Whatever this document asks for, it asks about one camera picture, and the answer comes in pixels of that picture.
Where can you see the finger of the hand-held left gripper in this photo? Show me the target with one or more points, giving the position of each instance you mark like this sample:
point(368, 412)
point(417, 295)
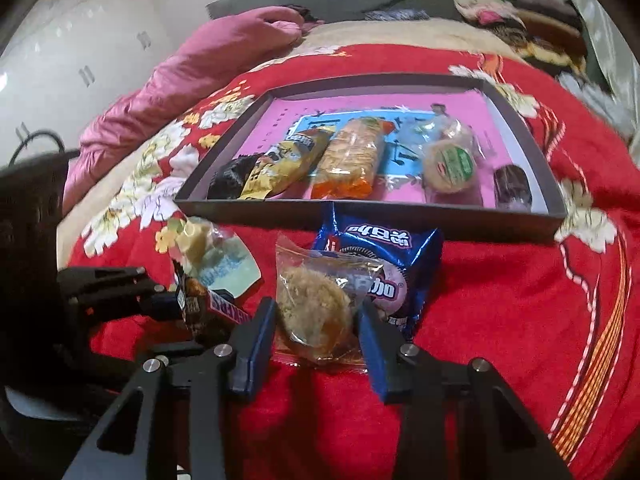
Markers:
point(170, 348)
point(110, 285)

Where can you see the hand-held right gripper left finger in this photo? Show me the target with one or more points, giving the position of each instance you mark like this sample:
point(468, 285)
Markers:
point(257, 345)

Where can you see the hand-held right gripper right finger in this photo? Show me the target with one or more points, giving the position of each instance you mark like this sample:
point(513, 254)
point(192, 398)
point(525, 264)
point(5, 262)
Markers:
point(372, 355)

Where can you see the brown chocolate bar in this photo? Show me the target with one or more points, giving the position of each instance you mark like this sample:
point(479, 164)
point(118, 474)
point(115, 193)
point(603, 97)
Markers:
point(215, 310)

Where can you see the clear packet with floss pastry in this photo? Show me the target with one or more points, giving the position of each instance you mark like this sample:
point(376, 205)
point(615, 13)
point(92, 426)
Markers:
point(310, 305)

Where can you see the shallow grey box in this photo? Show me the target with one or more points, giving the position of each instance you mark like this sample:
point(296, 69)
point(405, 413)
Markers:
point(350, 220)

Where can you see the black snack packet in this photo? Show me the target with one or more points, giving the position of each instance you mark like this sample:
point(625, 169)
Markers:
point(227, 180)

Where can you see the yellow snack packet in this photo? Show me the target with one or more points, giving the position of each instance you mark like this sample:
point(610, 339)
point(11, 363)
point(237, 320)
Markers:
point(280, 165)

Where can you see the orange snack packet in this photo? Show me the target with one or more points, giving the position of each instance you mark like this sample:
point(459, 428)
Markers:
point(350, 155)

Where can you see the round pastry with green label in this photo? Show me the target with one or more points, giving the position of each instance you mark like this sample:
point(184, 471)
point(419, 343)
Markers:
point(447, 167)

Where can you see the dark brown cake packet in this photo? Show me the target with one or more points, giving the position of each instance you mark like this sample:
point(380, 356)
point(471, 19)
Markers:
point(512, 187)

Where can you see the pink round cookie packet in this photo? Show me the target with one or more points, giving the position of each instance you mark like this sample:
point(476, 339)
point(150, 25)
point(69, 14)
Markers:
point(385, 292)

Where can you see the pale green snack packet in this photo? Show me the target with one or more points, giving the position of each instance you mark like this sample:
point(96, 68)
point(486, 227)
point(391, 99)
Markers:
point(220, 260)

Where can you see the blue cookie packet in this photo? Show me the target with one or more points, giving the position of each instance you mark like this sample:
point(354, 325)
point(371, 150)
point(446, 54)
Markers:
point(380, 240)

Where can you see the white wardrobe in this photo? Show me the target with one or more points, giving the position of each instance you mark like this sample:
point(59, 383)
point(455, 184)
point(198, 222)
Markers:
point(75, 50)

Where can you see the pink book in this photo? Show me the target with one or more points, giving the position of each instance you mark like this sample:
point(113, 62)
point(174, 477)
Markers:
point(280, 120)

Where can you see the pink quilt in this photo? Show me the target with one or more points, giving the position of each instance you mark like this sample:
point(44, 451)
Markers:
point(200, 60)

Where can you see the dark cloth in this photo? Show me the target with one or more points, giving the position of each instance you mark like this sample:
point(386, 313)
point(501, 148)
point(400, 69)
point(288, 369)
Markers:
point(300, 14)

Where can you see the pale blue cloth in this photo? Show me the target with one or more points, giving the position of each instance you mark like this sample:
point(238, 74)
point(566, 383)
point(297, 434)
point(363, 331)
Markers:
point(595, 102)

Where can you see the grey patterned cloth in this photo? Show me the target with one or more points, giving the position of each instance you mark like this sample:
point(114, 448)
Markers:
point(395, 14)

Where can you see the stack of folded clothes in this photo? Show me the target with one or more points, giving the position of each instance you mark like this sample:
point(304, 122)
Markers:
point(525, 15)

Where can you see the shiny white curtain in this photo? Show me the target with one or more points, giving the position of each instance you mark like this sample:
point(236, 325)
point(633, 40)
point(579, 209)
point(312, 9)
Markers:
point(617, 50)

